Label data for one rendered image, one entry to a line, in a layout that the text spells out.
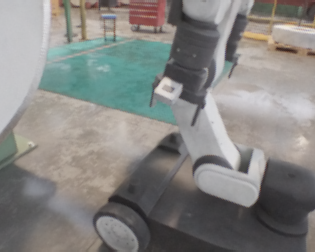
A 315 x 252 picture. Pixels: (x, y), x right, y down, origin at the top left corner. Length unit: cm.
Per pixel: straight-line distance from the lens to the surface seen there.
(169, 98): 49
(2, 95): 112
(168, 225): 82
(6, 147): 145
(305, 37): 507
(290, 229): 90
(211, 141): 79
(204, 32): 49
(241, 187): 80
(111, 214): 81
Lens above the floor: 80
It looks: 29 degrees down
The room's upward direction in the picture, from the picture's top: 4 degrees clockwise
